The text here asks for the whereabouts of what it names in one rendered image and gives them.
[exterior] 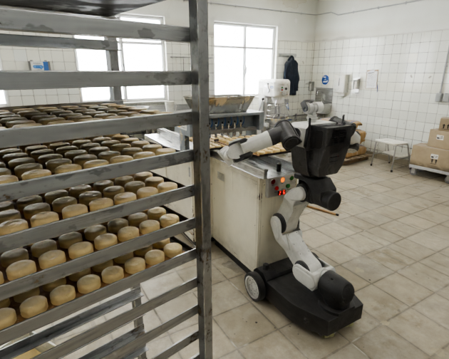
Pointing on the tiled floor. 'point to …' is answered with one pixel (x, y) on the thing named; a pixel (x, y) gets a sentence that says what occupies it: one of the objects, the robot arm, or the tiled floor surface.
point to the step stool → (392, 150)
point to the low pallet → (356, 158)
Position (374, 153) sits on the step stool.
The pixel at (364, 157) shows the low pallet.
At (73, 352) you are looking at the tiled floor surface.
